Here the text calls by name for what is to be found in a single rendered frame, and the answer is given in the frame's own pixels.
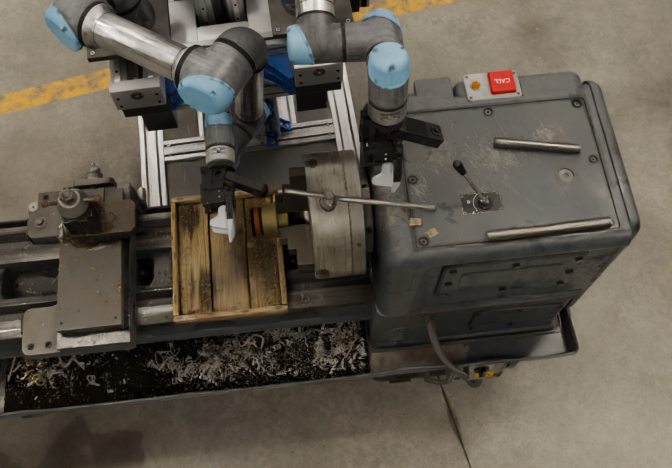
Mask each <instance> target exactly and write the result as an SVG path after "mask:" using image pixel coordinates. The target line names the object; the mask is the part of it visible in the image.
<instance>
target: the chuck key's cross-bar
mask: <svg viewBox="0 0 672 468"><path fill-rule="evenodd" d="M284 193H287V194H294V195H301V196H308V197H314V198H321V199H324V193H317V192H310V191H304V190H297V189H290V188H285V190H284ZM333 200H335V201H341V202H348V203H358V204H369V205H379V206H390V207H400V208H410V209H421V210H431V211H435V210H436V205H427V204H416V203H405V202H395V201H384V200H373V199H363V198H352V197H344V196H337V195H334V198H333Z"/></svg>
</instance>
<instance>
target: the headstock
mask: <svg viewBox="0 0 672 468"><path fill-rule="evenodd" d="M518 80H519V84H520V88H521V92H522V95H521V97H510V98H500V99H490V100H479V101H469V102H468V99H467V94H466V90H465V85H464V82H463V81H461V82H458V83H457V84H456V85H455V86H454V87H453V88H452V91H453V96H454V101H449V100H445V99H443V98H441V97H440V96H438V95H436V96H425V97H417V96H416V94H408V100H407V113H406V117H410V118H414V119H418V120H422V121H425V122H429V123H433V124H437V125H440V127H441V130H442V133H443V137H444V142H443V143H442V144H441V145H440V146H439V147H438V148H433V147H429V146H425V145H421V144H417V143H413V142H409V141H405V140H403V141H402V143H403V159H402V176H401V181H400V185H399V187H398V188H397V190H396V191H395V193H391V187H389V186H380V185H374V184H373V183H372V178H373V177H374V176H376V175H378V174H380V173H381V172H382V166H383V164H385V163H386V162H384V163H382V166H373V167H372V166H368V167H363V157H362V156H363V146H362V142H361V143H360V162H359V170H360V169H365V171H366V173H367V176H368V178H369V181H370V186H371V192H372V199H373V200H384V201H395V202H405V203H416V204H427V205H436V210H435V211H431V210H421V209H410V208H405V209H406V210H407V212H405V213H402V212H401V210H400V209H402V208H400V207H390V206H379V205H373V207H374V218H375V244H374V251H373V252H369V253H370V260H371V268H372V275H373V282H374V290H375V297H376V304H377V308H378V310H379V311H380V312H381V313H382V314H383V315H385V316H389V317H393V316H403V315H410V314H412V313H413V312H414V311H416V310H417V309H418V308H419V307H422V306H428V305H437V304H447V303H456V302H465V301H475V300H484V299H494V298H503V297H512V296H522V295H531V294H540V293H550V292H559V291H569V290H578V289H585V288H589V287H590V286H591V285H592V284H593V283H594V282H595V281H596V280H597V279H598V278H599V276H600V275H601V274H602V273H603V272H604V271H605V270H606V269H607V268H608V266H609V265H610V264H611V263H612V262H613V261H614V260H615V259H616V258H617V256H618V255H619V254H620V253H621V252H622V251H623V250H624V249H625V248H626V247H628V246H629V245H630V243H631V241H632V240H633V239H634V238H635V236H636V235H637V234H638V233H639V230H640V217H639V214H638V210H637V207H636V203H635V200H634V197H633V193H632V190H631V187H630V183H629V180H628V177H627V173H626V170H625V167H624V163H623V160H622V157H621V153H620V150H619V146H618V143H617V140H616V136H615V133H614V130H613V126H612V123H611V120H610V116H609V113H608V110H607V106H606V103H605V100H604V96H603V93H602V90H601V88H600V86H599V85H598V84H596V83H595V82H593V81H591V80H586V81H584V82H583V83H581V80H580V77H579V76H578V75H577V74H576V73H575V72H572V71H565V72H554V73H544V74H533V75H523V76H518ZM494 137H497V138H510V139H522V140H534V141H546V142H558V143H570V144H580V145H581V151H580V153H579V154H576V153H564V152H552V151H540V150H528V149H516V148H504V147H493V139H494ZM455 160H460V161H461V162H462V164H463V166H464V167H465V169H466V173H467V175H468V176H469V177H470V179H471V180H472V181H473V183H474V184H475V185H476V187H477V188H478V190H479V191H480V192H481V194H482V195H483V196H488V197H490V198H491V199H492V200H493V206H492V208H491V209H489V210H483V209H481V208H480V207H479V206H478V199H479V197H478V196H477V194H476V193H475V191H474V190H473V189H472V187H471V186H470V185H469V183H468V182H467V181H466V179H465V178H464V177H463V176H462V175H460V174H459V173H458V172H457V171H456V170H455V169H454V168H453V162H454V161H455ZM604 217H610V218H611V221H612V225H611V226H610V227H603V228H595V229H587V230H579V231H571V232H563V233H555V234H547V235H539V236H531V237H523V238H515V239H507V240H499V241H491V242H487V240H486V232H491V231H499V230H507V229H515V228H523V227H531V226H539V225H547V224H555V223H563V222H571V221H580V220H588V219H596V218H604ZM410 218H420V219H422V225H421V226H410V225H409V224H410ZM432 228H435V229H436V231H437V232H438V234H437V235H435V236H434V237H432V238H429V237H428V236H429V235H428V234H427V233H425V232H427V231H428V230H430V229H432ZM373 264H374V265H373Z"/></svg>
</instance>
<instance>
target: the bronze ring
mask: <svg viewBox="0 0 672 468"><path fill-rule="evenodd" d="M250 217H251V227H252V233H253V237H261V236H262V235H264V237H265V238H270V237H277V238H279V233H278V228H283V227H290V225H289V215H288V213H278V214H277V213H276V205H275V201H274V202H273V203H272V204H262V205H261V208H259V207H253V208H250Z"/></svg>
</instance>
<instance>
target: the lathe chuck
mask: <svg viewBox="0 0 672 468"><path fill-rule="evenodd" d="M303 159H304V161H309V160H311V159H314V160H317V166H316V168H310V167H306V168H305V175H306V185H307V191H310V192H317V193H325V192H326V191H328V190H330V191H332V192H333V193H334V195H337V196H344V197H347V193H346V185H345V177H344V170H343V164H342V159H341V154H340V151H339V150H338V151H328V152H317V153H307V154H304V155H303ZM321 200H322V199H321V198H314V197H308V206H309V216H310V226H311V236H312V245H313V255H314V264H315V277H316V279H322V278H332V277H341V276H351V275H352V245H351V232H350V221H349V211H348V202H341V201H335V206H334V207H333V208H332V209H330V210H327V209H324V208H323V207H322V206H321ZM322 269H326V270H328V274H326V275H321V274H319V275H316V271H320V270H322Z"/></svg>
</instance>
